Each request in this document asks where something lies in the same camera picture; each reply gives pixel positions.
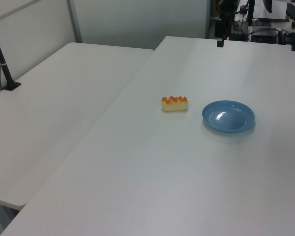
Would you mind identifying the grey partition frame post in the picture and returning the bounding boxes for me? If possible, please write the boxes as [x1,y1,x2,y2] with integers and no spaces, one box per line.
[205,0,211,39]
[65,0,83,44]

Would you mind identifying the blue plastic plate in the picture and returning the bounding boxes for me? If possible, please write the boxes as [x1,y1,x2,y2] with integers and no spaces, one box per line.
[202,100,256,134]

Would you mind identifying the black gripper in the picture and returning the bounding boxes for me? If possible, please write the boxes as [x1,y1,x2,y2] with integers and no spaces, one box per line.
[214,14,231,48]

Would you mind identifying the black pole stand with base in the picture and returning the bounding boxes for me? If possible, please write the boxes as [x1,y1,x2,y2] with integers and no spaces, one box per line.
[0,19,22,92]

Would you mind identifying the toy bread with orange topping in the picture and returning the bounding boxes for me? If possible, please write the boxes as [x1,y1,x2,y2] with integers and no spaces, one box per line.
[161,95,189,112]

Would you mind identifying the black equipment box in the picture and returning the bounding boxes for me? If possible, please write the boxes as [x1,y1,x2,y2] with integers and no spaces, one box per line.
[251,28,280,44]

